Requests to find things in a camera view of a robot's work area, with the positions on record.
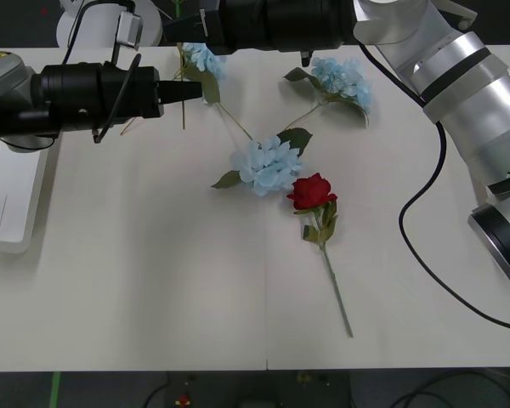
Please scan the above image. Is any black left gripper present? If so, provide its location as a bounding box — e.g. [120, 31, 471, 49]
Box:
[105, 63, 204, 126]

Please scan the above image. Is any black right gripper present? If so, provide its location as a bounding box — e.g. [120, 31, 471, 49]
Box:
[161, 0, 268, 56]

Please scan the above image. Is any white round base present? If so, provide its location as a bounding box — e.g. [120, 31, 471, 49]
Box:
[56, 0, 163, 48]

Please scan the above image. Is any red rose with green stem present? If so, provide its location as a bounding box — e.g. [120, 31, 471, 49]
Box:
[286, 172, 354, 339]

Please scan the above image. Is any black floor cable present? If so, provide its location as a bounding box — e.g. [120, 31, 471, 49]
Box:
[390, 370, 510, 408]

